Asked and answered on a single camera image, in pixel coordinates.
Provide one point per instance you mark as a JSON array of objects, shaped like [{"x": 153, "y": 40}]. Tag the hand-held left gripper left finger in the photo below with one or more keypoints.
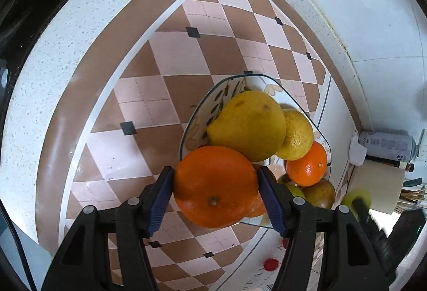
[{"x": 160, "y": 201}]

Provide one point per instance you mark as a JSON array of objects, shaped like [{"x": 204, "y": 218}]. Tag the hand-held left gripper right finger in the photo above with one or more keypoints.
[{"x": 271, "y": 202}]

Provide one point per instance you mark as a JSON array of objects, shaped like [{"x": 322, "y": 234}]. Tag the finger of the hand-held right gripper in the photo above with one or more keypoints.
[{"x": 372, "y": 221}]

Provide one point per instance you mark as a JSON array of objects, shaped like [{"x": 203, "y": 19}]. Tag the green fruit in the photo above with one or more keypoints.
[
  {"x": 296, "y": 192},
  {"x": 349, "y": 199}
]

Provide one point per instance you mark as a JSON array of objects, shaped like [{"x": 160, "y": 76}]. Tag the brown fruit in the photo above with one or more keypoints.
[{"x": 320, "y": 193}]

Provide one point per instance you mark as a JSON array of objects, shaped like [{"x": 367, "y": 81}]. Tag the orange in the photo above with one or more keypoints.
[
  {"x": 215, "y": 186},
  {"x": 307, "y": 164}
]

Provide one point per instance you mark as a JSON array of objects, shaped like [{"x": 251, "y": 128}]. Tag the yellow lemon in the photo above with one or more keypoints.
[
  {"x": 248, "y": 124},
  {"x": 298, "y": 134}
]

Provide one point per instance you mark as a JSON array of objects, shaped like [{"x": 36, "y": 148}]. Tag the floral oval plate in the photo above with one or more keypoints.
[{"x": 230, "y": 87}]

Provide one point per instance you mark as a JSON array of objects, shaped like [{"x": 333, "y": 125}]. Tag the cardboard sheet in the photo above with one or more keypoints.
[{"x": 380, "y": 187}]

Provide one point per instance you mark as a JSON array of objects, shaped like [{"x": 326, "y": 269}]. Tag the grey spray can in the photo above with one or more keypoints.
[{"x": 387, "y": 144}]

